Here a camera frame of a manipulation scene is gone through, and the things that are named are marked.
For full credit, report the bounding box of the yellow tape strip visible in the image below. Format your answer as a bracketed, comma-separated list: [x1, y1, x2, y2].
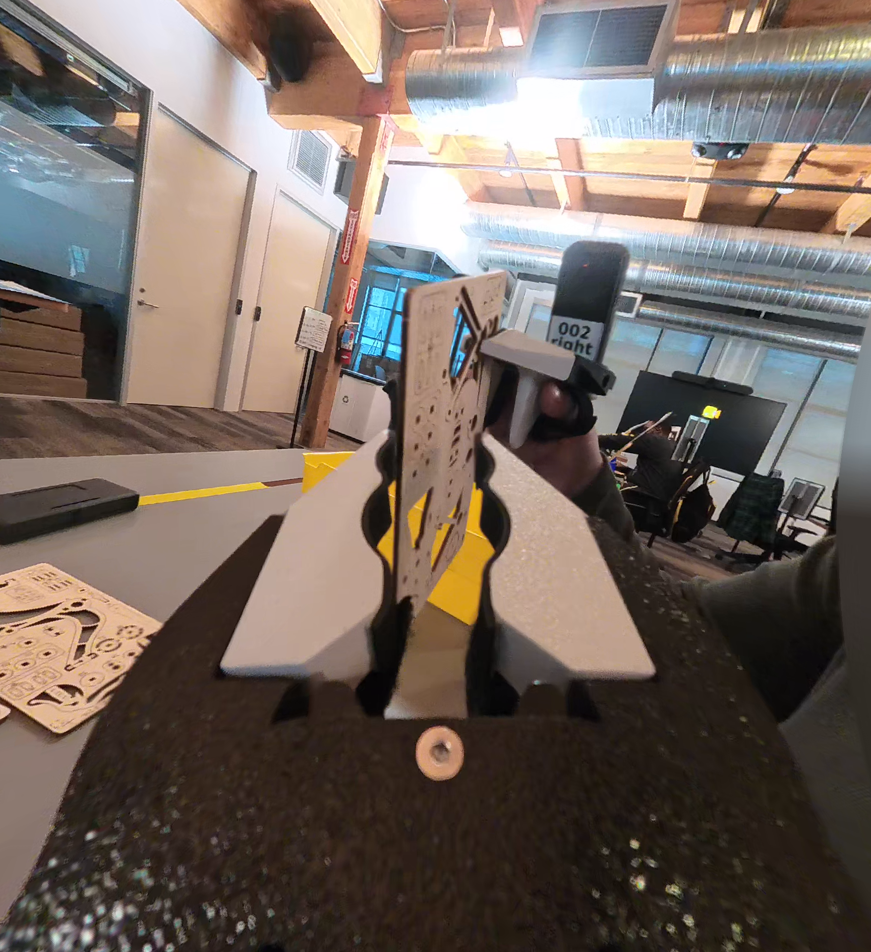
[138, 481, 269, 507]

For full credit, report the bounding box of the black wall speaker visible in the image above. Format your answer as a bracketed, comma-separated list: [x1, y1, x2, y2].
[333, 158, 389, 215]

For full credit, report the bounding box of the ceiling vent grille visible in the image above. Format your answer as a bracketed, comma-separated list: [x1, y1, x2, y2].
[524, 0, 678, 79]

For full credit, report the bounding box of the glass wall panel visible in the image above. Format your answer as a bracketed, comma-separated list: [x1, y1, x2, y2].
[0, 0, 154, 403]

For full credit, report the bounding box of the yellow box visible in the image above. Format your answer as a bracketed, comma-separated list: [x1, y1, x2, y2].
[301, 448, 497, 626]

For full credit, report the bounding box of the black office chair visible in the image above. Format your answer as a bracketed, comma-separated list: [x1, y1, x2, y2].
[639, 461, 715, 551]

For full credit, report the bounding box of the black ceiling rail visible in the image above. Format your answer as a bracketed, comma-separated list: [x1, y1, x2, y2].
[387, 160, 871, 196]

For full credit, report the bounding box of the narrow white door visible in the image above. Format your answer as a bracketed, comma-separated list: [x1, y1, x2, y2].
[242, 189, 340, 415]

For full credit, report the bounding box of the wooden standing desk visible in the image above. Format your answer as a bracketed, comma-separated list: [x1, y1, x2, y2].
[0, 268, 72, 461]

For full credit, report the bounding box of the person's right hand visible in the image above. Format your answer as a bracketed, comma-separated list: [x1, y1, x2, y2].
[528, 379, 607, 499]

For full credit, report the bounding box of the wall vent grille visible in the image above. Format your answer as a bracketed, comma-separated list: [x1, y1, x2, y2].
[289, 128, 334, 194]

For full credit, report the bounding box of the plaid cloth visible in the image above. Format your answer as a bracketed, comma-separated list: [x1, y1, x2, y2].
[725, 475, 786, 540]

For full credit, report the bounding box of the white sign on stand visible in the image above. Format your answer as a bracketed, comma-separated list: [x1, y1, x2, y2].
[290, 305, 334, 449]

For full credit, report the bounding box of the large black screen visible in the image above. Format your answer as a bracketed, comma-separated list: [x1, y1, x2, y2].
[616, 369, 788, 477]

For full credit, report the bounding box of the wooden post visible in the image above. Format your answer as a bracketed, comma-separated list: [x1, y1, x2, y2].
[297, 115, 395, 449]

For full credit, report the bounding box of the stack of cardboard boxes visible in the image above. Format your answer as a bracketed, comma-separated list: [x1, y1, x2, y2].
[0, 305, 87, 399]

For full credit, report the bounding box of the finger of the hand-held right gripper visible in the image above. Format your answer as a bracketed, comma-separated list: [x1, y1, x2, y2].
[478, 329, 579, 382]

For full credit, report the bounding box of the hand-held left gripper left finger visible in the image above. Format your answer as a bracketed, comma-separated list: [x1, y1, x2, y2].
[220, 430, 410, 684]

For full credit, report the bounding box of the white recycling bin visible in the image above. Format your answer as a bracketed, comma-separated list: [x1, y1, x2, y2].
[329, 369, 392, 443]

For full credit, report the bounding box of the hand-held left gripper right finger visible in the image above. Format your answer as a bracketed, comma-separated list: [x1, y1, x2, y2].
[467, 433, 657, 687]

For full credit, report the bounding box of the wide white door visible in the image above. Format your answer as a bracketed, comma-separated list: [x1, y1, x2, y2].
[126, 108, 254, 410]

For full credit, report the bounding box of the large silver air duct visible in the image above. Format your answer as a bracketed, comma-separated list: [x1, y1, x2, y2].
[406, 22, 871, 146]

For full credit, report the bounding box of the black flat case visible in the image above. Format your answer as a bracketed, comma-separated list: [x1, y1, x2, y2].
[0, 478, 141, 546]

